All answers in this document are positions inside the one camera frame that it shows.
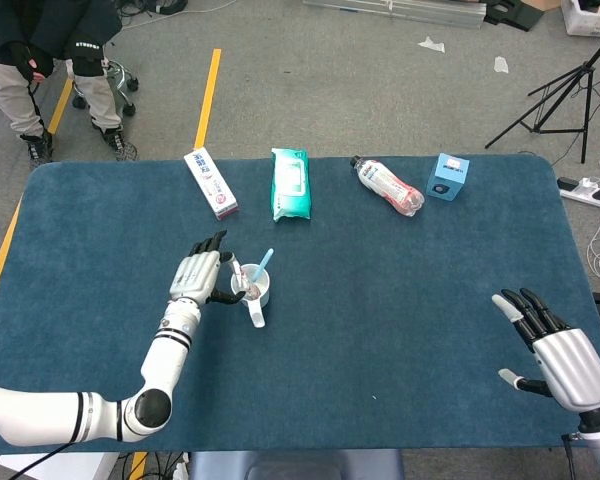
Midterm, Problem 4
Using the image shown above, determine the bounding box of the black metal bracket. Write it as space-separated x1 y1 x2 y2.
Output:
484 0 546 32

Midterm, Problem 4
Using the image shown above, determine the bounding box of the person in black jacket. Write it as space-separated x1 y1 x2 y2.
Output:
0 0 139 169

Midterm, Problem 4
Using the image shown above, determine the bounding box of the white power strip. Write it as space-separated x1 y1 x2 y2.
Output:
557 176 600 208

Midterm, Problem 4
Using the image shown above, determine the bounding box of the black cable bundle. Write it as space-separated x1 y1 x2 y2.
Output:
114 0 236 29

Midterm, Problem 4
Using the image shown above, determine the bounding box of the light blue speaker box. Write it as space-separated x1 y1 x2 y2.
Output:
425 152 471 203

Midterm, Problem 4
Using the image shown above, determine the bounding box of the plastic bottle with pink drink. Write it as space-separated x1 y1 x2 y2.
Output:
349 155 426 219

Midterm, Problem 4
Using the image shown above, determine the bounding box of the chrome wheeled stool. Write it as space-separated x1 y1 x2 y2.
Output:
71 57 140 118

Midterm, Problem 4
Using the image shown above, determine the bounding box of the white plastic crate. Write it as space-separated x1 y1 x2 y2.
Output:
559 0 600 39

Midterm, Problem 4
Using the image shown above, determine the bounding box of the black tripod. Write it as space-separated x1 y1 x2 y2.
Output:
484 24 600 165

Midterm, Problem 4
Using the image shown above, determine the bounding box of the blue table mat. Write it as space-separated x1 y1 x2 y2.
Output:
0 154 600 455

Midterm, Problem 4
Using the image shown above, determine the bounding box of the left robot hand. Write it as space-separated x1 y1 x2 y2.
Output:
168 229 246 306

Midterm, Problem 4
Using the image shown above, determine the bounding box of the green wet wipes pack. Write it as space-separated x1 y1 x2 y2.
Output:
270 147 313 224

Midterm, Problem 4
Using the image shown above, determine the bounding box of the white cup with handle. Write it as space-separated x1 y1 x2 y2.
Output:
230 263 271 329

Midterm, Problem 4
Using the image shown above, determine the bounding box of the white pink toothpaste box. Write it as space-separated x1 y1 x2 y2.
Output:
183 147 240 221

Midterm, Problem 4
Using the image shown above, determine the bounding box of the aluminium profile rail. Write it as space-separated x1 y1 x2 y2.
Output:
302 0 487 30

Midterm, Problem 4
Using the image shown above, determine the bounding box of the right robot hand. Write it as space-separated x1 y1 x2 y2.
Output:
491 287 600 413

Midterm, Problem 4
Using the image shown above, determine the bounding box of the white floral toothpaste tube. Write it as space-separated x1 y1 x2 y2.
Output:
233 260 261 300

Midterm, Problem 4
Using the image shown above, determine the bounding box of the light blue toothbrush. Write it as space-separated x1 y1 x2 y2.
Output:
252 248 275 282

